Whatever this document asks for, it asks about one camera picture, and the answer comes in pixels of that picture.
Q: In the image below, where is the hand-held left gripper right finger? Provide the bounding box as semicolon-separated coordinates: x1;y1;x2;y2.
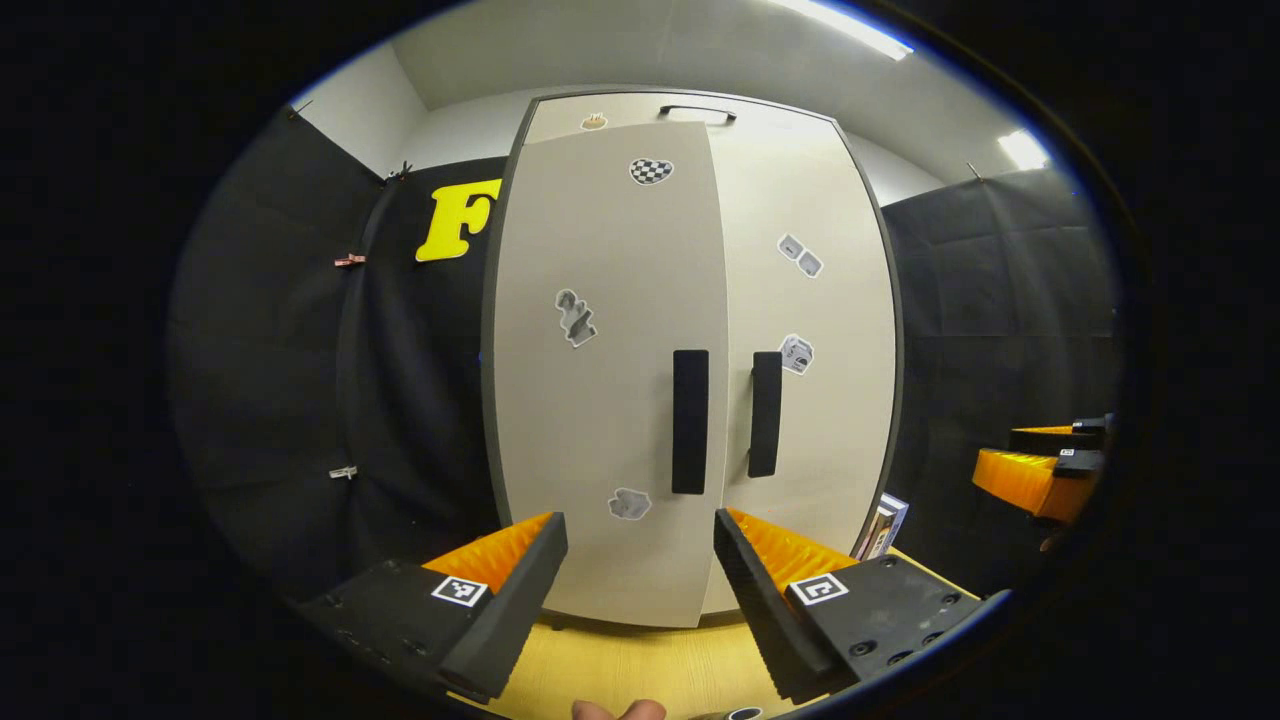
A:
713;507;991;706

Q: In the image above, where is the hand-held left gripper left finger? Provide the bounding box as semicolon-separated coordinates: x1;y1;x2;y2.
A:
295;512;569;704

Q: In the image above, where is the white grey cabinet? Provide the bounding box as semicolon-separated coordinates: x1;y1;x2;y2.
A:
480;88;906;631

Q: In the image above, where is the white door with box sticker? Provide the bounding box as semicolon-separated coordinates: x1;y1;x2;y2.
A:
700;125;896;616

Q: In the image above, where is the white door with checkered sticker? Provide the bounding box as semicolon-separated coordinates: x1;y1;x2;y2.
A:
493;120;731;629

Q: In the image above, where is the white cabinet drawer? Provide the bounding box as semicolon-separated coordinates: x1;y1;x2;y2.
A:
525;92;843;141

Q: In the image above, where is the ceiling light strip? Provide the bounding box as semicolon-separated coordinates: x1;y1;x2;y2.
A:
998;130;1051;171

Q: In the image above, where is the black door handle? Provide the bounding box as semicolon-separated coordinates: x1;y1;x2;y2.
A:
671;349;710;496
747;351;784;479

